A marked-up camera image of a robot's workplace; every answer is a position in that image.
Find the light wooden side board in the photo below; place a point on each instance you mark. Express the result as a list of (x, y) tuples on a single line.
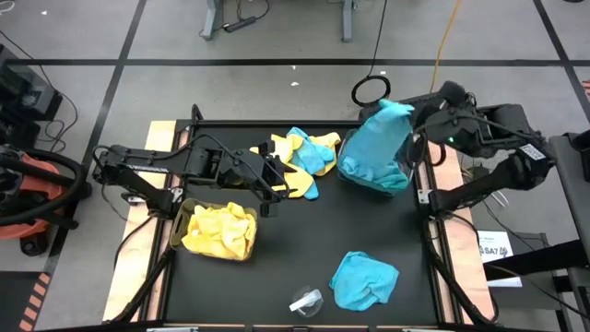
[(465, 258), (156, 129)]

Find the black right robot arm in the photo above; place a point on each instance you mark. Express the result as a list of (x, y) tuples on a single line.
[(507, 170)]

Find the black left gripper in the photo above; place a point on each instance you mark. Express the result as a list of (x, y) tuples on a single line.
[(253, 168)]

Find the white paper sign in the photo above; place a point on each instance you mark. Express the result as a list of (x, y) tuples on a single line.
[(493, 240)]

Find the black power strip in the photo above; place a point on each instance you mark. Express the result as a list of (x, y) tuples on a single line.
[(239, 24)]

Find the blue microfiber towel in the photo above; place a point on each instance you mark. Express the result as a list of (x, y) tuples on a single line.
[(311, 157), (378, 133), (364, 281)]

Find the gray desk leg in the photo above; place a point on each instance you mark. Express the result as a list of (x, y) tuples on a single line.
[(348, 23), (212, 20)]

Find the black electronics case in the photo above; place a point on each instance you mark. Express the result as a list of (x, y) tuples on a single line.
[(27, 97)]

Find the black mat orange striped edge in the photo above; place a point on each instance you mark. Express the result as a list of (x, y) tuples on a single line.
[(14, 299)]

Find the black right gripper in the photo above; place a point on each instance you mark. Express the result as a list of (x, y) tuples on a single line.
[(449, 122)]

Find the orange and black vacuum cleaner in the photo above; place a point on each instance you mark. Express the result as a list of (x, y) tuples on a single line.
[(30, 182)]

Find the clear plastic spray bottle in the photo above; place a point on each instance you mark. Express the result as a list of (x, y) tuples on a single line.
[(306, 299)]

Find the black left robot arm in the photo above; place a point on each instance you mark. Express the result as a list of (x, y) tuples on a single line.
[(138, 166)]

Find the dark gray desk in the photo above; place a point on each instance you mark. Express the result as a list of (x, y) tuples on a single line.
[(569, 193)]

